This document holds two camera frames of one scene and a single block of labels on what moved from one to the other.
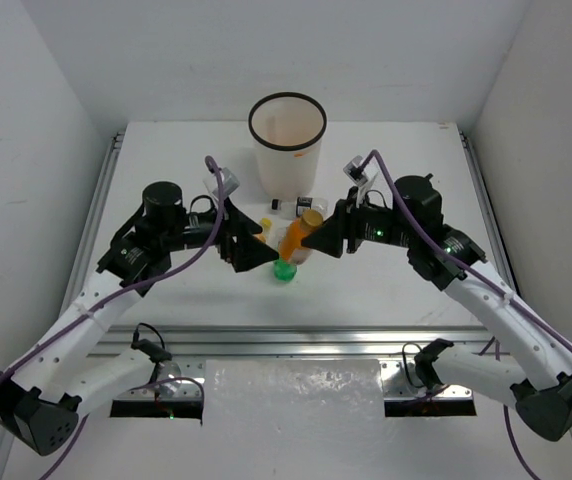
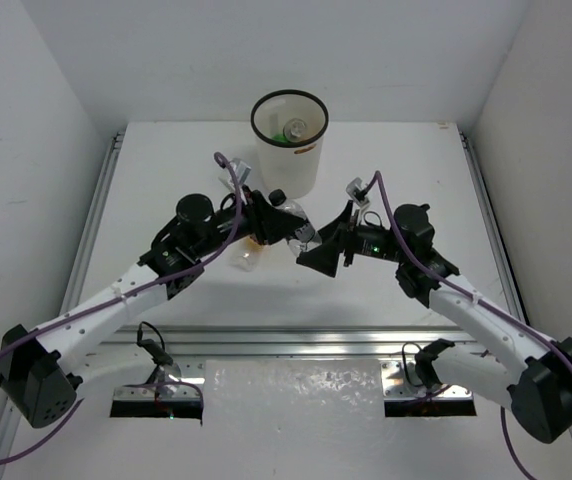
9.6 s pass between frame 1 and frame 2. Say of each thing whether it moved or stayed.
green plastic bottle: moved
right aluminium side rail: stayed
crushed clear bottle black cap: moved
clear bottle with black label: moved
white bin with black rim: stayed
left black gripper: moved
